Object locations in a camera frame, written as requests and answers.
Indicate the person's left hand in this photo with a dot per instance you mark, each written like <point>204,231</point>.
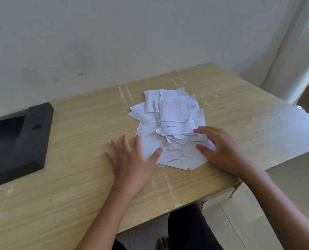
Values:
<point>129,169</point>

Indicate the person's right hand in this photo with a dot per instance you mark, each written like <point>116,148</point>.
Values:
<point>226,153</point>

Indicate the person's left thumb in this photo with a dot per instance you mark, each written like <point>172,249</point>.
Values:
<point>154,155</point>

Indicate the person's right thumb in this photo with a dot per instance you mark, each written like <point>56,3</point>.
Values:
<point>204,148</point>

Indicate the person's left middle finger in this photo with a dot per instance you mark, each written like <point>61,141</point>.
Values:
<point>126,143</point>

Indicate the person's left little finger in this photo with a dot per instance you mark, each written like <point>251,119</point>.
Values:
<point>110,157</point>

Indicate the pile of white paper slips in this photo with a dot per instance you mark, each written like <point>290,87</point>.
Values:
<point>174,114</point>

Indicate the person's right forearm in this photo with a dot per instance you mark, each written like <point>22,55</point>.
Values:
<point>277,208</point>

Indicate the person's left forearm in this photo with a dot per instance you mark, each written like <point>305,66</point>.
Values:
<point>106,221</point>

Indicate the light wooden desk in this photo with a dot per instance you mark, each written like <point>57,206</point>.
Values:
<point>65,158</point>

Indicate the person's black trousers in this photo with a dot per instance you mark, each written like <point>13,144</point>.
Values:
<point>191,229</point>

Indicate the person's bare foot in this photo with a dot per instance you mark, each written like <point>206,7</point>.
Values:
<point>162,244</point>

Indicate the black monitor stand base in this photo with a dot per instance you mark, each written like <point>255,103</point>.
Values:
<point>19,143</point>

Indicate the white door frame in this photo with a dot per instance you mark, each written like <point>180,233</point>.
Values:
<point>300,62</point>

